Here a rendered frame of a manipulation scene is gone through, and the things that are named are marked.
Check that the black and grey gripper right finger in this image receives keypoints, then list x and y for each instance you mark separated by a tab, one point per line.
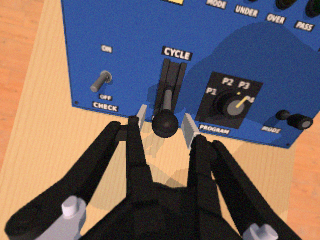
252	215

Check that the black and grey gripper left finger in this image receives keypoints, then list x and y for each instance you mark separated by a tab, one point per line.
59	212

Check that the blue control panel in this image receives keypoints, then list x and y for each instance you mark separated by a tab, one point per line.
257	62

